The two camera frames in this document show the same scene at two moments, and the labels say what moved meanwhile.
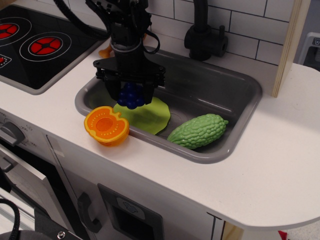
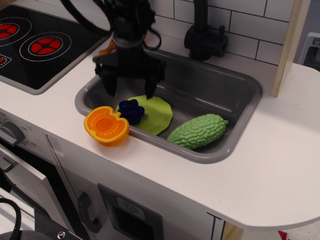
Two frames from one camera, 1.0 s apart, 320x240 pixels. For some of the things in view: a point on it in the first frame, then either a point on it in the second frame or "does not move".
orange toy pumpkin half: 105,126 does not move
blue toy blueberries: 131,95 to 131,110
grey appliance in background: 310,55 does not move
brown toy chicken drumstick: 105,52 does not move
